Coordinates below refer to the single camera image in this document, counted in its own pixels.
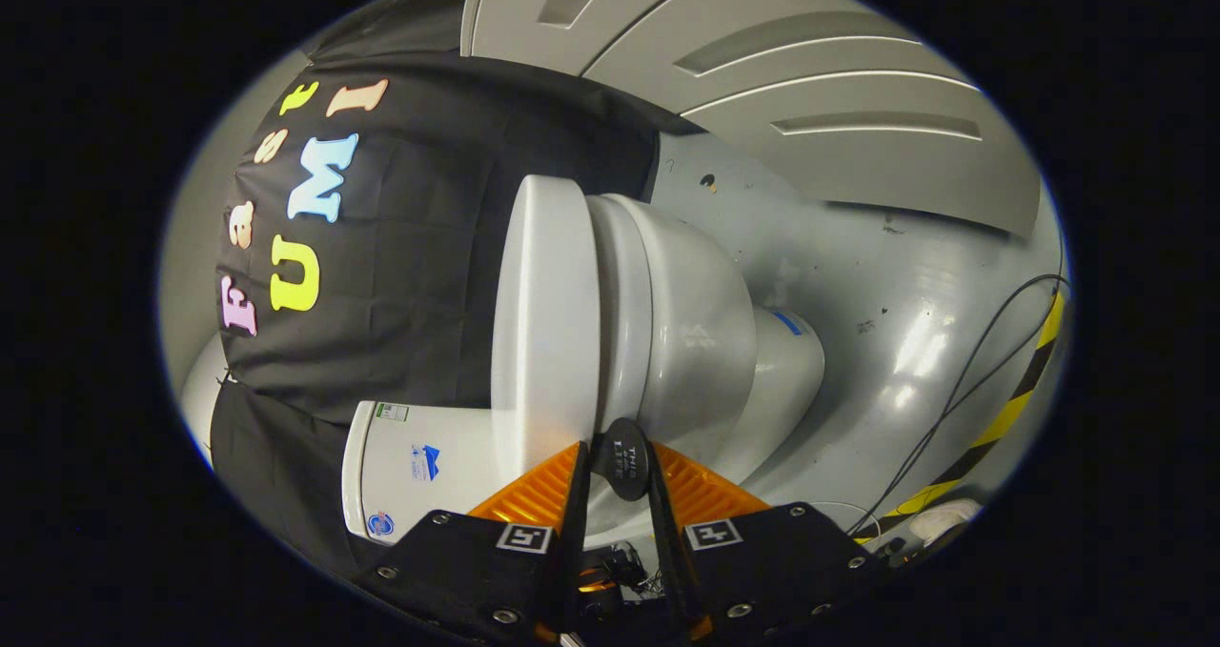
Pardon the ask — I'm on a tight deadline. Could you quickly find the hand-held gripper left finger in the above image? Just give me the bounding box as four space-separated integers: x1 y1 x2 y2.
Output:
353 440 594 647

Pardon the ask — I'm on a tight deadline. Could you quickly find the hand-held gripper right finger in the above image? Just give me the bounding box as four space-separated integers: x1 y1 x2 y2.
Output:
646 440 883 643

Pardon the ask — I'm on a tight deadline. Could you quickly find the white toilet lid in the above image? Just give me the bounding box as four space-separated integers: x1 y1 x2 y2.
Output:
491 175 654 503

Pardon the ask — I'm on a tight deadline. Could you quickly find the white ceramic toilet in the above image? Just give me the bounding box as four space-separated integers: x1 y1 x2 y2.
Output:
341 192 826 545

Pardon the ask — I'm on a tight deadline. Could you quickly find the white object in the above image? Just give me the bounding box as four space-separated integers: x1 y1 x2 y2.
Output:
910 499 983 545

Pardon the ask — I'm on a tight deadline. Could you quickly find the black backdrop cloth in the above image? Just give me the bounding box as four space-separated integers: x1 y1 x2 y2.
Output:
210 0 702 572

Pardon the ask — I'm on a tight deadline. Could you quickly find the yellow black hazard tape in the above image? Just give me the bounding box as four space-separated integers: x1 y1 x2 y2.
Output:
853 290 1068 545

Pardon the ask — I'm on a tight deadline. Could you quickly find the white drawer cabinet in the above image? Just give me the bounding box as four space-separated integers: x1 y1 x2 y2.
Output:
460 0 1042 238

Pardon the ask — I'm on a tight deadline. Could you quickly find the orange and black cable bundle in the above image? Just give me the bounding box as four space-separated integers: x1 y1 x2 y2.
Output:
577 542 663 600

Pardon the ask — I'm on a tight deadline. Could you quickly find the black floor cable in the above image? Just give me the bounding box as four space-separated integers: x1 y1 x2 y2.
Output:
848 273 1070 534

